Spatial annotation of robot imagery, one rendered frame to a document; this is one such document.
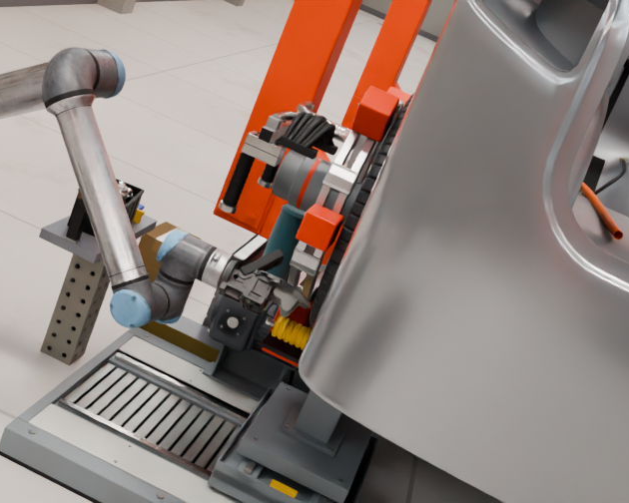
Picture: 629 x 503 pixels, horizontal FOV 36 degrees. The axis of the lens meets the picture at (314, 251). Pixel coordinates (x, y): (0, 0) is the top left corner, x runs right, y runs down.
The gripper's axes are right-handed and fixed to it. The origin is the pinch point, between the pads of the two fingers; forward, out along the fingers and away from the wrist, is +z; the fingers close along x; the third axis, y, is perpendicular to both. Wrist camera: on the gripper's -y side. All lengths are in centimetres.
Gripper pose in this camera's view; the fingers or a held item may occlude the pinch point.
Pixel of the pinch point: (307, 300)
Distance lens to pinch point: 232.1
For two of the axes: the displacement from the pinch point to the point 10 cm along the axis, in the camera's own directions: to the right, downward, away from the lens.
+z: 9.0, 4.2, -1.0
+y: -4.2, 7.9, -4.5
